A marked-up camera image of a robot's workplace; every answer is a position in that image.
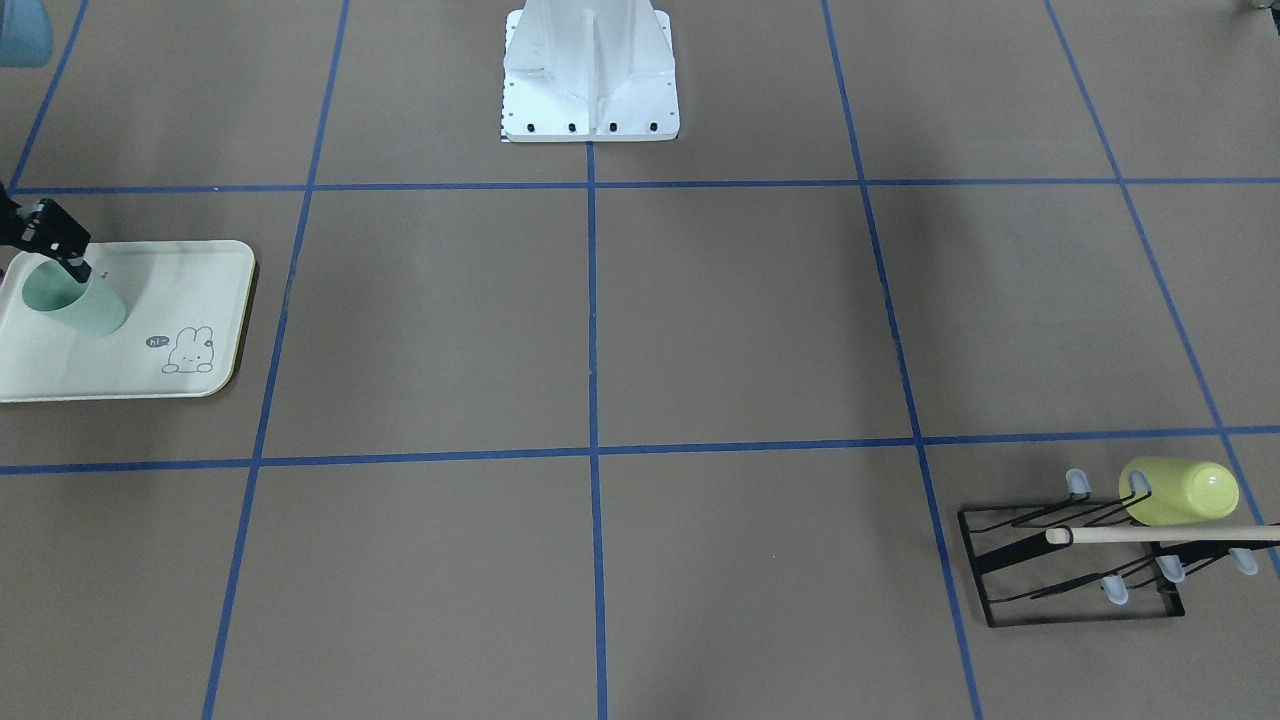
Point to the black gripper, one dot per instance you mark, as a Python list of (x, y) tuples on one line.
[(47, 231)]

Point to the mint green plastic cup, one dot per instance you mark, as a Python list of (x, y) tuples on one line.
[(88, 307)]

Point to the white rabbit print tray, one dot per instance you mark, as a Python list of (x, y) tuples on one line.
[(186, 303)]

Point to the yellow plastic cup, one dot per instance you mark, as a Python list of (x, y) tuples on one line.
[(1168, 491)]

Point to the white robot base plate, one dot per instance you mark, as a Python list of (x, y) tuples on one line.
[(589, 71)]

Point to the black wire cup rack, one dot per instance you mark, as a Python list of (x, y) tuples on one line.
[(1082, 559)]

